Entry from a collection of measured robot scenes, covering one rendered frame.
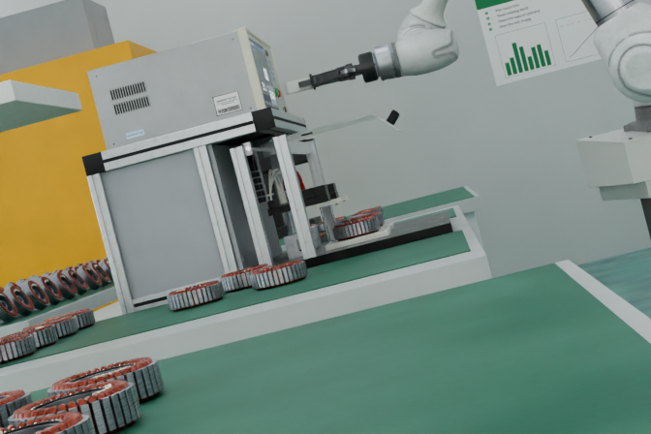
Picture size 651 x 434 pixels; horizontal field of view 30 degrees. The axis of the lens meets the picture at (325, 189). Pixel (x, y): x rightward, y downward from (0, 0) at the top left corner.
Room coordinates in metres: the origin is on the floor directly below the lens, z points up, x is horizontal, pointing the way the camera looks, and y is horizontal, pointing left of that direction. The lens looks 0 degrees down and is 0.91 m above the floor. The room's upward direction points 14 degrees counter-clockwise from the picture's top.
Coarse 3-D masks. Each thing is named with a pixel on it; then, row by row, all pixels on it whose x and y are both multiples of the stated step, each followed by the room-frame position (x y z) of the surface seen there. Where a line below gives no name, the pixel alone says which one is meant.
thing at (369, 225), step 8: (344, 224) 2.81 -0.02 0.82; (352, 224) 2.80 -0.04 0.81; (360, 224) 2.80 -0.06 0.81; (368, 224) 2.81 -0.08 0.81; (376, 224) 2.82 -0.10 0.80; (336, 232) 2.83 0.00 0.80; (344, 232) 2.81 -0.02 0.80; (352, 232) 2.80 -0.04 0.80; (360, 232) 2.80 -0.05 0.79; (368, 232) 2.81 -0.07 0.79
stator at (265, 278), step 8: (280, 264) 2.39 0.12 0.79; (288, 264) 2.31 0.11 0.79; (296, 264) 2.31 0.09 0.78; (304, 264) 2.34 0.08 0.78; (256, 272) 2.32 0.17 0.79; (264, 272) 2.30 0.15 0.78; (272, 272) 2.30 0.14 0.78; (280, 272) 2.30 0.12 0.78; (288, 272) 2.30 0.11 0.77; (296, 272) 2.31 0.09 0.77; (304, 272) 2.33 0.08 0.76; (256, 280) 2.32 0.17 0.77; (264, 280) 2.30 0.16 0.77; (272, 280) 2.30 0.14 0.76; (280, 280) 2.30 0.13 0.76; (288, 280) 2.30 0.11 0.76; (296, 280) 2.32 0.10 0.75; (256, 288) 2.32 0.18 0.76; (264, 288) 2.31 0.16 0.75
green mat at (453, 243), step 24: (432, 240) 2.50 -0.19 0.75; (456, 240) 2.31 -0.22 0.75; (336, 264) 2.51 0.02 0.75; (360, 264) 2.32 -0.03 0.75; (384, 264) 2.17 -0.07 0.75; (408, 264) 2.03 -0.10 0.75; (288, 288) 2.20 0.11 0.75; (312, 288) 2.06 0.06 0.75; (144, 312) 2.57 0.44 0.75; (168, 312) 2.38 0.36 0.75; (192, 312) 2.21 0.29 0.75; (216, 312) 2.07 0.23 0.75; (72, 336) 2.39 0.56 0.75; (96, 336) 2.22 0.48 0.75; (120, 336) 2.07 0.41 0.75; (24, 360) 2.08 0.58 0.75
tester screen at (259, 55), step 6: (252, 48) 2.82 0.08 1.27; (258, 48) 2.93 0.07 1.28; (258, 54) 2.90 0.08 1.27; (258, 60) 2.88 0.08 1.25; (264, 60) 3.01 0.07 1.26; (258, 66) 2.85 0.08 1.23; (264, 66) 2.98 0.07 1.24; (258, 72) 2.82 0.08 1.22; (264, 78) 2.92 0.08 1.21; (270, 84) 3.00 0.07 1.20; (270, 102) 2.91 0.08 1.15
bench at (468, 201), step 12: (444, 192) 6.02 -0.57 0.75; (456, 192) 5.47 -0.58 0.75; (468, 192) 5.05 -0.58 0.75; (396, 204) 5.95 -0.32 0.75; (408, 204) 5.45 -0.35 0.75; (420, 204) 4.99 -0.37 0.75; (432, 204) 4.64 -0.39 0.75; (444, 204) 4.40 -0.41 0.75; (456, 204) 4.39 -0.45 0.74; (468, 204) 4.39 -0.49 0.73; (480, 204) 4.39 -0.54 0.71; (348, 216) 6.10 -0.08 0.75; (384, 216) 4.73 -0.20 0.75; (396, 216) 4.43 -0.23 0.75; (408, 216) 4.41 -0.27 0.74; (468, 216) 4.43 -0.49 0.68; (480, 240) 4.42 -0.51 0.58
